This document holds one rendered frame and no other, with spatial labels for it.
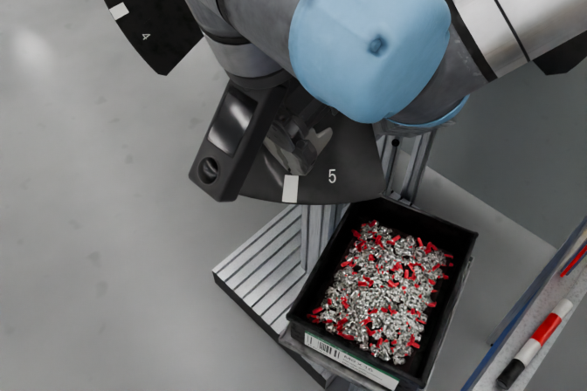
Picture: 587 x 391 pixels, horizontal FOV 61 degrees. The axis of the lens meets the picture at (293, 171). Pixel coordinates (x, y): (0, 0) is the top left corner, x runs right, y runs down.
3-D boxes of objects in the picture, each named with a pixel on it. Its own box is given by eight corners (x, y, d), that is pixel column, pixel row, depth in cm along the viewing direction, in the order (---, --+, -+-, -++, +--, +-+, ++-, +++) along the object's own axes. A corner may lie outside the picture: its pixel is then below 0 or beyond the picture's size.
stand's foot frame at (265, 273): (343, 171, 184) (345, 157, 178) (450, 247, 164) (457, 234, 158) (215, 282, 156) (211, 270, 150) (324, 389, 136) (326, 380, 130)
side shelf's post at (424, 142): (403, 197, 177) (467, -21, 113) (413, 203, 175) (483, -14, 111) (397, 204, 175) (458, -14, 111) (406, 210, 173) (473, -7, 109)
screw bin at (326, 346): (355, 212, 75) (360, 183, 69) (465, 259, 70) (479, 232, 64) (285, 339, 63) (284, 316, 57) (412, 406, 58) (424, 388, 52)
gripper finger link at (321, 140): (346, 156, 58) (335, 113, 50) (312, 194, 57) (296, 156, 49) (325, 142, 59) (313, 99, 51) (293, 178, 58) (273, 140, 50)
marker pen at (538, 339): (563, 295, 59) (497, 377, 53) (576, 305, 59) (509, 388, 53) (558, 301, 61) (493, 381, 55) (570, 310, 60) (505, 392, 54)
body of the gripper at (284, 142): (352, 106, 50) (337, 21, 39) (295, 167, 48) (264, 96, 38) (297, 71, 53) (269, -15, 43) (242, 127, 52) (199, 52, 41)
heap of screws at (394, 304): (357, 223, 73) (360, 209, 70) (452, 264, 69) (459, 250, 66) (297, 335, 62) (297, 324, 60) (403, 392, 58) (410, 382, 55)
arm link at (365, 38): (489, 43, 30) (357, -35, 35) (437, -37, 20) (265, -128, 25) (408, 149, 32) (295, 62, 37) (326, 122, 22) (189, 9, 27)
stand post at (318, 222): (310, 270, 159) (323, 24, 88) (331, 288, 155) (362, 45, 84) (300, 279, 157) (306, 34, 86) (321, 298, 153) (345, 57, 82)
